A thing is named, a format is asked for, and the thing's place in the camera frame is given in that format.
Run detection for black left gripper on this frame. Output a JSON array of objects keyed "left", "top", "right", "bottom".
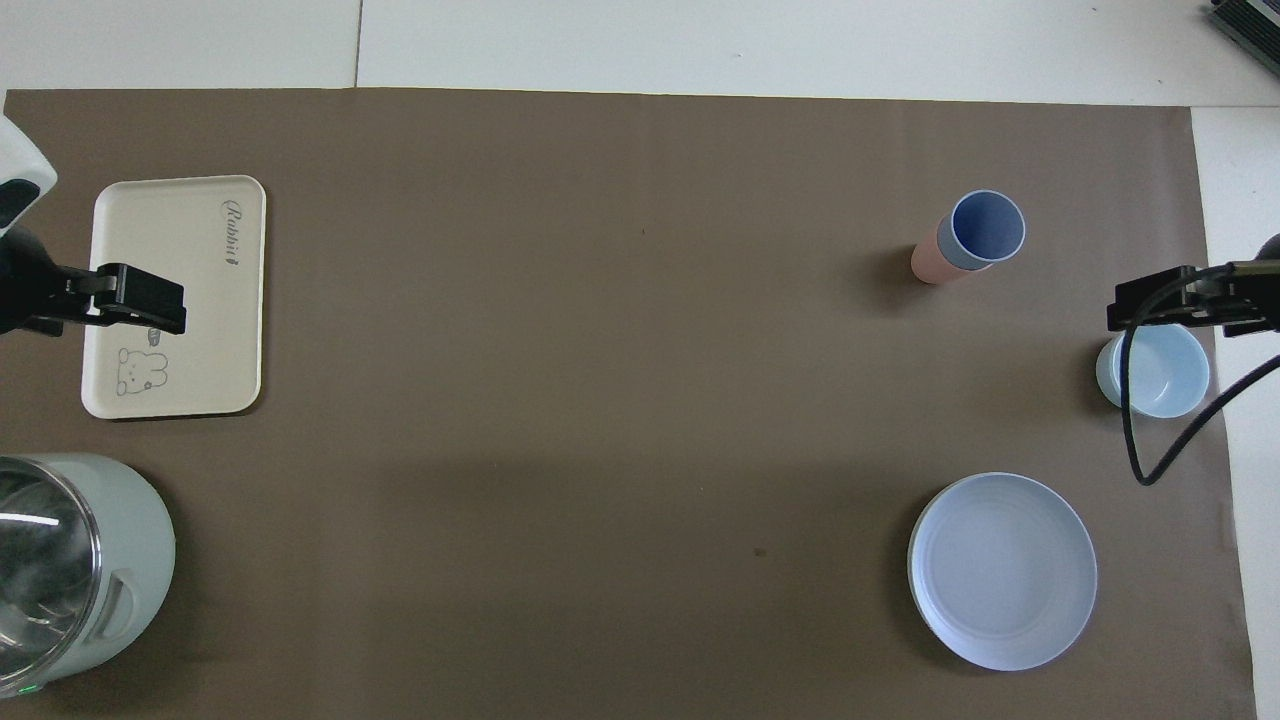
[{"left": 0, "top": 228, "right": 188, "bottom": 338}]

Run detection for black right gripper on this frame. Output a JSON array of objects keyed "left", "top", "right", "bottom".
[{"left": 1106, "top": 235, "right": 1280, "bottom": 338}]

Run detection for blue ribbed cup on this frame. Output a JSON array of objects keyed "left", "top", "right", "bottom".
[{"left": 936, "top": 189, "right": 1027, "bottom": 272}]

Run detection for pink cup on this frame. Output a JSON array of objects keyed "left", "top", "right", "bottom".
[{"left": 910, "top": 240, "right": 966, "bottom": 286}]

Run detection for cream rabbit print tray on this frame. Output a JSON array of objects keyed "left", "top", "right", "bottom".
[{"left": 81, "top": 175, "right": 267, "bottom": 420}]

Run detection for light blue bowl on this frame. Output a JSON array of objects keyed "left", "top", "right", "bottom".
[{"left": 1095, "top": 322, "right": 1211, "bottom": 419}]

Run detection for pale green electric pot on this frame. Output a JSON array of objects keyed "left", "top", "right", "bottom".
[{"left": 0, "top": 453, "right": 178, "bottom": 699}]

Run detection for dark striped device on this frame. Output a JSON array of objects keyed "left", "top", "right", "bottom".
[{"left": 1205, "top": 0, "right": 1280, "bottom": 53}]

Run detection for glass pot lid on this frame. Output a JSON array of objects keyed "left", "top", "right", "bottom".
[{"left": 0, "top": 458, "right": 105, "bottom": 693}]

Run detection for lavender blue plate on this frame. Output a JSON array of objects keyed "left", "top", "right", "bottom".
[{"left": 907, "top": 472, "right": 1099, "bottom": 672}]

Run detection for brown table mat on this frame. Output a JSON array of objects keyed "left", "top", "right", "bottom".
[{"left": 0, "top": 88, "right": 1258, "bottom": 720}]

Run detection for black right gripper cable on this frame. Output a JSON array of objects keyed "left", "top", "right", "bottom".
[{"left": 1118, "top": 262, "right": 1280, "bottom": 487}]

